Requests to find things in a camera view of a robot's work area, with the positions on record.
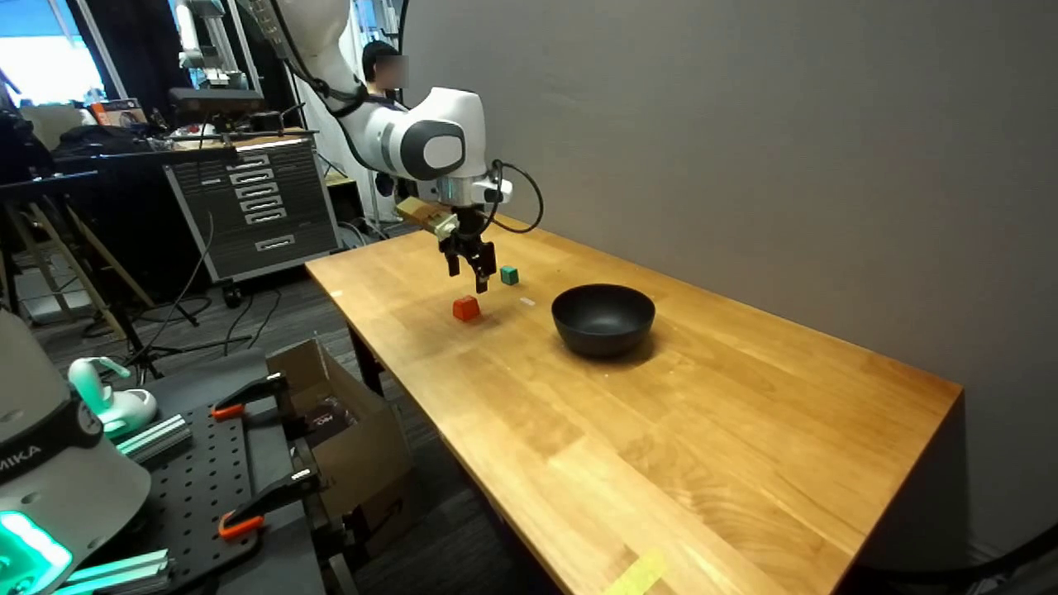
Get black clamp with orange handle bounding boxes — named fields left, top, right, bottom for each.
left=210, top=372, right=292, bottom=422
left=217, top=468, right=322, bottom=541

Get person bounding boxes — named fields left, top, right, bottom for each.
left=360, top=39, right=412, bottom=110

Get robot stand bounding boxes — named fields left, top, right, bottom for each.
left=79, top=347, right=352, bottom=595

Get yellow tape strip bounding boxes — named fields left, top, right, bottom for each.
left=602, top=549, right=668, bottom=595

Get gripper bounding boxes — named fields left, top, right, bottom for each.
left=441, top=205, right=498, bottom=294

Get aluminium profile bar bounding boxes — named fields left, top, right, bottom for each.
left=115, top=413, right=193, bottom=464
left=48, top=549, right=175, bottom=595

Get window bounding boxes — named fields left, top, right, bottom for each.
left=0, top=0, right=110, bottom=108

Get black bowl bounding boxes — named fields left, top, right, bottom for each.
left=550, top=283, right=657, bottom=359

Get white hand controller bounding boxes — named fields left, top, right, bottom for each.
left=67, top=356, right=159, bottom=440

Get cardboard box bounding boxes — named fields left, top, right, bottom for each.
left=265, top=336, right=419, bottom=542

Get black tool cabinet with drawers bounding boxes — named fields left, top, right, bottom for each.
left=162, top=136, right=342, bottom=287

